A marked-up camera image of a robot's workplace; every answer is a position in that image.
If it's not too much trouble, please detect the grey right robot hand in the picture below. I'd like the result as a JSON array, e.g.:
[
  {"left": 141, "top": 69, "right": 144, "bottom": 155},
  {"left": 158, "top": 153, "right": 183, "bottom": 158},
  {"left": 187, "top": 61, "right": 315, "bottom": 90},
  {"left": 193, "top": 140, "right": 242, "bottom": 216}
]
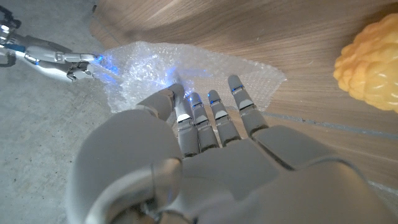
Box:
[{"left": 0, "top": 24, "right": 98, "bottom": 83}]

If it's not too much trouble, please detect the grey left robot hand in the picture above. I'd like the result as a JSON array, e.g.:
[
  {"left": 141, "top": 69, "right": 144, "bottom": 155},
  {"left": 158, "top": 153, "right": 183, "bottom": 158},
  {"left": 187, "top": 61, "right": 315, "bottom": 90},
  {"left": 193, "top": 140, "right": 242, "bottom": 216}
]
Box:
[{"left": 65, "top": 74, "right": 398, "bottom": 224}]

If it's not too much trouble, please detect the clear bubble wrap sheet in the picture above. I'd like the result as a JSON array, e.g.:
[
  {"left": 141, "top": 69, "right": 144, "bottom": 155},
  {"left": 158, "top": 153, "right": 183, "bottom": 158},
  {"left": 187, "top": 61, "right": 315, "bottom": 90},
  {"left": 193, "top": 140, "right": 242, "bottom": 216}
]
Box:
[{"left": 93, "top": 40, "right": 287, "bottom": 114}]

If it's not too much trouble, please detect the bumpy orange fruit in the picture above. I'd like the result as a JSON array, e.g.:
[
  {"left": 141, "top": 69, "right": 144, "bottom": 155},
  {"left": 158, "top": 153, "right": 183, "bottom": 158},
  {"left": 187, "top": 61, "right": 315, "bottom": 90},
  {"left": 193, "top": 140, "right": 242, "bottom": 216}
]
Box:
[{"left": 333, "top": 12, "right": 398, "bottom": 113}]

